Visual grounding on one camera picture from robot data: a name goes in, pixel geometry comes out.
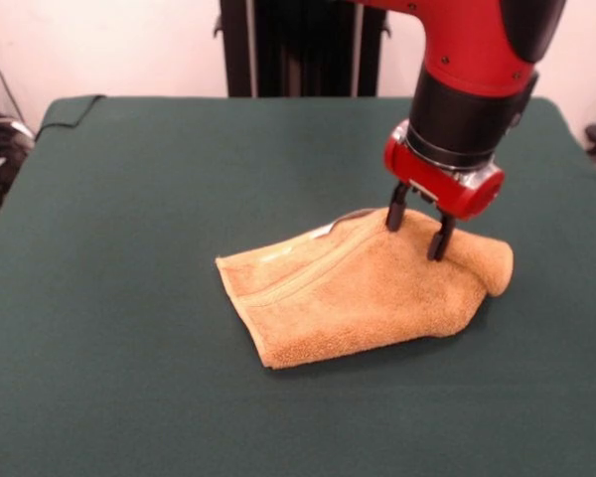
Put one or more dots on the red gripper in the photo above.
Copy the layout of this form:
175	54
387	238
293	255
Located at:
427	179

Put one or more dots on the orange terry towel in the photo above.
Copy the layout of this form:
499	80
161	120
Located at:
352	308

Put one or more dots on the dark green table cloth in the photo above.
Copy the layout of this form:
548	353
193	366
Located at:
129	298

